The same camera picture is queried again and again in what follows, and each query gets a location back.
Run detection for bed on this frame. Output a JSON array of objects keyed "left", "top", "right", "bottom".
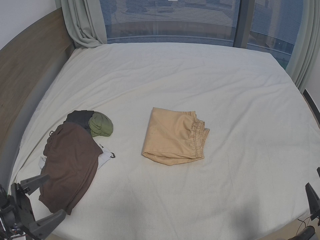
[{"left": 0, "top": 6, "right": 320, "bottom": 240}]

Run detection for grey-green curtain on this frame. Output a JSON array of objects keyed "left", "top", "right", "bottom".
[
  {"left": 285, "top": 0, "right": 320, "bottom": 92},
  {"left": 52, "top": 0, "right": 108, "bottom": 49}
]

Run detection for dark grey garment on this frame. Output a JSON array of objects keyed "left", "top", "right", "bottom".
[{"left": 65, "top": 110, "right": 94, "bottom": 134}]

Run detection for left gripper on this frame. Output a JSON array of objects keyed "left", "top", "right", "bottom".
[{"left": 10, "top": 173, "right": 67, "bottom": 240}]

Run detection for brown garment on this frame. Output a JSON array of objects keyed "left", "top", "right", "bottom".
[{"left": 38, "top": 123, "right": 103, "bottom": 216}]

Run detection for green garment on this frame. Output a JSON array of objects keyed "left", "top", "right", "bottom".
[{"left": 88, "top": 111, "right": 114, "bottom": 138}]

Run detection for white garment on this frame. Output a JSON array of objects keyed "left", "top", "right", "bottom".
[{"left": 38, "top": 144, "right": 116, "bottom": 171}]

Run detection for window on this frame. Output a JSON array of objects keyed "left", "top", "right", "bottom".
[{"left": 96, "top": 0, "right": 304, "bottom": 67}]

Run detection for tan shorts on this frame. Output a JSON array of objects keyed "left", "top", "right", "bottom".
[{"left": 142, "top": 107, "right": 211, "bottom": 166}]

